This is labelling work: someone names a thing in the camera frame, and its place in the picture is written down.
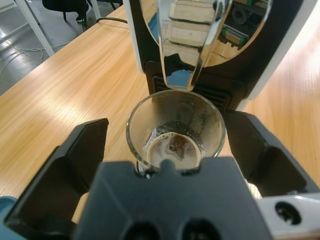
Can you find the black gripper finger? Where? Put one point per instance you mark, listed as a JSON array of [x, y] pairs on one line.
[[62, 180], [270, 165]]

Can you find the clear glass cup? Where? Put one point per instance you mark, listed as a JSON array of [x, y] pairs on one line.
[[175, 150]]

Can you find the white capsule coffee machine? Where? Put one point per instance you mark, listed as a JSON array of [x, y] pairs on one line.
[[287, 50]]

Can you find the teal plastic tray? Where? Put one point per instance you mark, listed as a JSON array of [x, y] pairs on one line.
[[6, 201]]

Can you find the white metal table leg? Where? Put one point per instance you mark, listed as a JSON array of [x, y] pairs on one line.
[[35, 27], [93, 10]]

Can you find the black office chair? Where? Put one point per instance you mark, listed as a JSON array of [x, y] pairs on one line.
[[62, 6]]

